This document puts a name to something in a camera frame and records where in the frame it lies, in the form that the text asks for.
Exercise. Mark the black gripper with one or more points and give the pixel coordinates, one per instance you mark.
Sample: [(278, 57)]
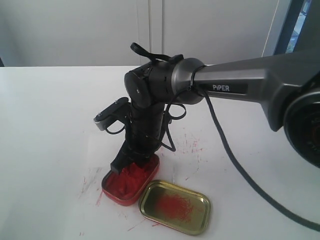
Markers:
[(135, 149)]

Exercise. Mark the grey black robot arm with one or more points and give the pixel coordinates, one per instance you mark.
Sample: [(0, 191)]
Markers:
[(287, 86)]

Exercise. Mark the red ink tin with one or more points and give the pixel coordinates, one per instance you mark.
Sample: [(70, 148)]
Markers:
[(126, 187)]

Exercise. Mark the white paper sheet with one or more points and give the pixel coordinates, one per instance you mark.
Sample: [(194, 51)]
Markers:
[(103, 148)]

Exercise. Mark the gold tin lid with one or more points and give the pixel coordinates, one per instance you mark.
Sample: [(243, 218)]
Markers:
[(175, 207)]

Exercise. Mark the grey cabinet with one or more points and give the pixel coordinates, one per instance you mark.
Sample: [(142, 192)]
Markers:
[(38, 33)]

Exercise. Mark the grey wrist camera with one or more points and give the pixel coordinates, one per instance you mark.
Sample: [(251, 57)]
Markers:
[(110, 115)]

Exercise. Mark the black window frame post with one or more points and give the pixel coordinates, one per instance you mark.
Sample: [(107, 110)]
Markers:
[(292, 27)]

